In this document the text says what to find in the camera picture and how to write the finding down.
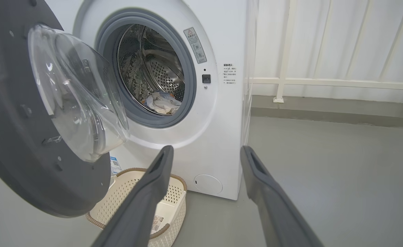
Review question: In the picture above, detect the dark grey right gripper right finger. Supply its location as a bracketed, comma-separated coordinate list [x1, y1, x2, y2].
[240, 145, 325, 247]

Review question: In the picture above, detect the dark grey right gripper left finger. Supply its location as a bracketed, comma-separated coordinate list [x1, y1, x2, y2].
[91, 145, 174, 247]

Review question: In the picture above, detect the blue garment white lining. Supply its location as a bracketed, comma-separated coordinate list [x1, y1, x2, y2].
[146, 92, 182, 115]

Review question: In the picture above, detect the grey washing machine door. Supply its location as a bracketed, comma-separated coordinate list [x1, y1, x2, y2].
[0, 0, 130, 218]

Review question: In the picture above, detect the white front-load washing machine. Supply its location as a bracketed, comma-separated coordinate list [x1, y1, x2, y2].
[45, 0, 258, 200]

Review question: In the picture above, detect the grey rubber door gasket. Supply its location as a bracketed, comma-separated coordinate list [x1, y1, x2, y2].
[95, 9, 197, 128]

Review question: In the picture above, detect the stainless steel washing machine drum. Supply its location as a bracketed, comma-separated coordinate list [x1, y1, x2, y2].
[117, 24, 185, 115]

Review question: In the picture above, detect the white perforated laundry basket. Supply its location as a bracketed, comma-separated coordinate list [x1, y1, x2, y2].
[86, 167, 187, 247]

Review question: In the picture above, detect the small basket bottom label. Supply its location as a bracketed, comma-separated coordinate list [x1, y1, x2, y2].
[151, 215, 165, 234]

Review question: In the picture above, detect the blue energy label sticker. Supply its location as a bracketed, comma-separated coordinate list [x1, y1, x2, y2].
[110, 156, 122, 175]

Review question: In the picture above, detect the round white filter cover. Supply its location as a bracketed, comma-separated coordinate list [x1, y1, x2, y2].
[194, 174, 223, 195]

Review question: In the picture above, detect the white metal railing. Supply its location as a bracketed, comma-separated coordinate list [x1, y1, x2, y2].
[251, 0, 403, 103]

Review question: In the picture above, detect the grey warning sticker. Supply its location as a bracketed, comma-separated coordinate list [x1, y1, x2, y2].
[183, 27, 208, 64]

